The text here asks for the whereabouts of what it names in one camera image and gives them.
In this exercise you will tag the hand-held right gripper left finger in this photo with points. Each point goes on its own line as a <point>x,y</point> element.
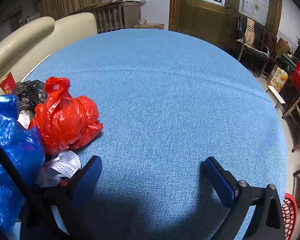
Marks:
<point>87,177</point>

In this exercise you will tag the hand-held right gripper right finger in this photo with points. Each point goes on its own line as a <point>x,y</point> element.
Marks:
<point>218,180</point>

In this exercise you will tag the white packaging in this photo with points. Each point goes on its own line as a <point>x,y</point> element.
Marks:
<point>62,165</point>

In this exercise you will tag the red plastic bag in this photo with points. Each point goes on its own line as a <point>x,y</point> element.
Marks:
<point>67,120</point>

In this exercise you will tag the blue plastic bag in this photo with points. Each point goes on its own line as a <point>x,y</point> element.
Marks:
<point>20,142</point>

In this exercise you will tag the red plastic basket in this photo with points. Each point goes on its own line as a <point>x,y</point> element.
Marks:
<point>288,215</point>

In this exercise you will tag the black plastic bag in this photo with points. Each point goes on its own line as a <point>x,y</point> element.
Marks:
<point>30,92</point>

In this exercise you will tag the white small stool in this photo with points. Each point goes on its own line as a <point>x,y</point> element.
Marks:
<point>275,93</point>

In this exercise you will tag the rattan chair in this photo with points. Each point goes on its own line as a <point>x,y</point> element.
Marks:
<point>298,110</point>

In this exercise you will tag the dark wooden side table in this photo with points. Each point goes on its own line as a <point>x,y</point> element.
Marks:
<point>290,97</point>

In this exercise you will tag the yellow printed carton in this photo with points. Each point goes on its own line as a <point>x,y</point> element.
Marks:
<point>277,77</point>

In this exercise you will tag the red printed packet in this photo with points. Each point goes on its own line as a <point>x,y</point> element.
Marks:
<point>7,83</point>

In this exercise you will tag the black metal armchair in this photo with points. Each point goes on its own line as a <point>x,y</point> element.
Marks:
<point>252,52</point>

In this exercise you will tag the beige leather sofa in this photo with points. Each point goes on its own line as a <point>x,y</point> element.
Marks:
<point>52,37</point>

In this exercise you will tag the open brown carton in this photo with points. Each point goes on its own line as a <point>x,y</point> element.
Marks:
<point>282,46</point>

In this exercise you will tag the dark wooden chair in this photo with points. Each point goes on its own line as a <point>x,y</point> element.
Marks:
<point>268,40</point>

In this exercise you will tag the striped scarf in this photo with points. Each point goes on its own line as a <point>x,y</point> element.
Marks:
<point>250,31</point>

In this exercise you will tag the wooden stained glass door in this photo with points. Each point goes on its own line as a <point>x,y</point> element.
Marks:
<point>202,22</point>

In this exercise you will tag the wooden crib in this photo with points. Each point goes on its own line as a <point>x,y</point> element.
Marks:
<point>110,17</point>

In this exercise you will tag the brown cardboard box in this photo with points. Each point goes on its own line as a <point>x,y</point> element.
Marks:
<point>148,26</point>

